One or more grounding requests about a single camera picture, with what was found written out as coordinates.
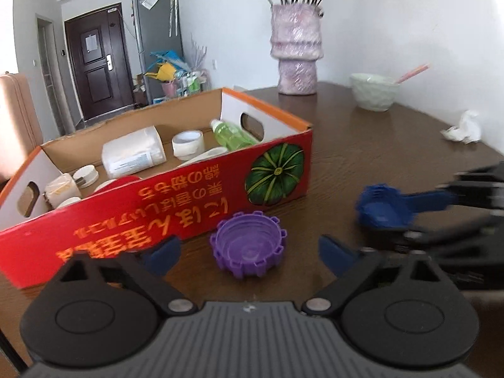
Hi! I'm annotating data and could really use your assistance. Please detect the red cardboard box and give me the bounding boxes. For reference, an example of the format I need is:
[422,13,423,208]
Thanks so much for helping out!
[0,87,313,289]

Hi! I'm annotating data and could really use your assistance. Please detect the pale green bowl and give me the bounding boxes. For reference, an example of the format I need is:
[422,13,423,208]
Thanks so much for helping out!
[350,73,400,112]

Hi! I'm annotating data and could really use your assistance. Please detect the square white jar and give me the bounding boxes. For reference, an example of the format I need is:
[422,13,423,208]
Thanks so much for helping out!
[44,173,83,209]

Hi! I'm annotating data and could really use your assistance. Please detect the large white plastic jar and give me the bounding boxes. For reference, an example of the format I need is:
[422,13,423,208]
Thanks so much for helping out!
[101,126,167,179]

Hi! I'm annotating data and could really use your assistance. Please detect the wire storage cart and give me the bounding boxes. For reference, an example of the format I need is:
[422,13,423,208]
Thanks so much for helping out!
[173,69,209,97]

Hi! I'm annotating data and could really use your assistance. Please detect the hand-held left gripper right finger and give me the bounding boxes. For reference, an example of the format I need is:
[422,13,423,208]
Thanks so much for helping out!
[301,235,445,318]

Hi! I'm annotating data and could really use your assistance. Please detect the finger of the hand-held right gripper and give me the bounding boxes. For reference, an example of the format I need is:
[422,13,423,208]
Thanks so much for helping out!
[407,163,504,221]
[364,220,504,261]

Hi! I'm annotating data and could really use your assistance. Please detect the grey interior door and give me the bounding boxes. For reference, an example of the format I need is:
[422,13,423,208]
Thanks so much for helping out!
[35,14,67,136]

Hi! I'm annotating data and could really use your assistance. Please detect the ridged white lid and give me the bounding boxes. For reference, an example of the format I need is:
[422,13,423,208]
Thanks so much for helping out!
[73,164,99,187]

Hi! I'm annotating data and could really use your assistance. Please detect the crumpled white tissue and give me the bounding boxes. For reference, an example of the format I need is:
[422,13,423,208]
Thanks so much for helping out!
[440,110,482,144]

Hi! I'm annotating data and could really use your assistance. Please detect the white tape roll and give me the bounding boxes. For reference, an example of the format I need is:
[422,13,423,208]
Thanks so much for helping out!
[172,129,204,157]

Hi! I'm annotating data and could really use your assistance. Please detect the grey refrigerator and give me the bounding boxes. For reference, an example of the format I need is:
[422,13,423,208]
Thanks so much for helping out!
[132,0,186,103]

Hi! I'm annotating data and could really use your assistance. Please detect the brown cardboard carton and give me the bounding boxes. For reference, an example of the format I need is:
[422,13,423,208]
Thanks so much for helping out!
[133,74,147,107]

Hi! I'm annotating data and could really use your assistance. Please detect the pink hard suitcase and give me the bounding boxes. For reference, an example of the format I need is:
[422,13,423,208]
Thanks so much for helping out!
[0,73,43,184]

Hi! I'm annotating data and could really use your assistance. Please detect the dark brown door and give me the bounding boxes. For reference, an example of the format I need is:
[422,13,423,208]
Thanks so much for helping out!
[64,7,136,123]

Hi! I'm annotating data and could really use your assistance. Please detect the white hanging umbrella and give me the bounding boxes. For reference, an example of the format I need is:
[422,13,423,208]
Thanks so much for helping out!
[169,0,180,38]

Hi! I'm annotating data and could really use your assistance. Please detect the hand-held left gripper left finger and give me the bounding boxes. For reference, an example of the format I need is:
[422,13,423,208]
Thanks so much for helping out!
[51,235,198,316]

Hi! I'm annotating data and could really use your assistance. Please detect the blue notched cap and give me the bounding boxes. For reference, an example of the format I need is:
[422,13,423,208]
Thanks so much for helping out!
[355,184,418,230]

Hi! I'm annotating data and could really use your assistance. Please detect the purple pampas stems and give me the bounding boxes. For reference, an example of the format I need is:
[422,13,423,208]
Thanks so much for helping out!
[189,33,207,72]

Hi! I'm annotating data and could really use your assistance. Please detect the blue and yellow toy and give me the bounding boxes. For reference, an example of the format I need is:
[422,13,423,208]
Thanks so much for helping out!
[144,50,186,83]

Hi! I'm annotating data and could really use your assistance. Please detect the red and white lint brush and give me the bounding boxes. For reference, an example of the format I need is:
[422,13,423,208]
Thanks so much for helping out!
[94,146,229,194]

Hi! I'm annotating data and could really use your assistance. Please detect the green spray bottle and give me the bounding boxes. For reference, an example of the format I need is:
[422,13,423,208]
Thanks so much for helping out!
[210,119,258,151]

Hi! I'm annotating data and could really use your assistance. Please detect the pink spoon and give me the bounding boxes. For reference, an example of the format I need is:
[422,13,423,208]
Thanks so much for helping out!
[394,63,430,84]

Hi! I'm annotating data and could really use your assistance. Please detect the purple notched cap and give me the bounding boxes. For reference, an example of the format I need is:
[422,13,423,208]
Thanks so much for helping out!
[209,211,287,280]

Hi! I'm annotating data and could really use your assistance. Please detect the pink textured vase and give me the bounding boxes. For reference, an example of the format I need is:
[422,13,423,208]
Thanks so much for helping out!
[270,4,325,96]

